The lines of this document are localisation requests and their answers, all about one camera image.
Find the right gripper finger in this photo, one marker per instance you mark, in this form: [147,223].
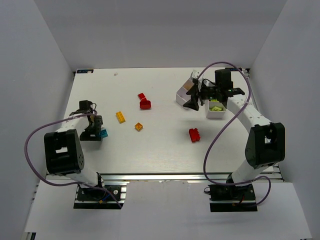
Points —
[192,104]
[194,90]

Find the red rounded lego piece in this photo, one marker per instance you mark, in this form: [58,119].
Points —
[145,104]

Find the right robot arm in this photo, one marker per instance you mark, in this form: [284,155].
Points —
[266,142]

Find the large red lego brick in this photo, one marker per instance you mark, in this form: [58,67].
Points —
[194,135]

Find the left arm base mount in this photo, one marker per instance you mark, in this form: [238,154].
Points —
[91,199]

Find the cyan long lego brick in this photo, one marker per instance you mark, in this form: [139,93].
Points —
[103,133]

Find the orange small lego brick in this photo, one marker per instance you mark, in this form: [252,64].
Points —
[138,126]

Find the left blue table label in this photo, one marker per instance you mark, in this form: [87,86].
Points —
[84,71]

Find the lime long lego brick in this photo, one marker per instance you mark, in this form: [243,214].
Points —
[216,109]

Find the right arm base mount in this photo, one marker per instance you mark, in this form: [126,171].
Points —
[231,199]

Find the right blue table label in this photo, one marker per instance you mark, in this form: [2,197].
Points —
[233,69]

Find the blue table label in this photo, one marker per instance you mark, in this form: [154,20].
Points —
[84,71]
[233,69]

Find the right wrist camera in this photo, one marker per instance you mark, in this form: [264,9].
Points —
[194,75]

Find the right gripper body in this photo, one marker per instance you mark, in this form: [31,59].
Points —
[199,92]

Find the small red lego brick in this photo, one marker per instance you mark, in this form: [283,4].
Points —
[142,97]

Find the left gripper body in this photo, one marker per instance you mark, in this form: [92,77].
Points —
[94,132]

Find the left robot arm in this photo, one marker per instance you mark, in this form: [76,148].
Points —
[63,151]

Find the upright white divided container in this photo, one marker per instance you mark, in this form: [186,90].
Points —
[214,114]

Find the yellow long lego brick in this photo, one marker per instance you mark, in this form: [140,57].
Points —
[120,117]

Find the tilted white divided container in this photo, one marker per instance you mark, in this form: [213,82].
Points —
[181,96]

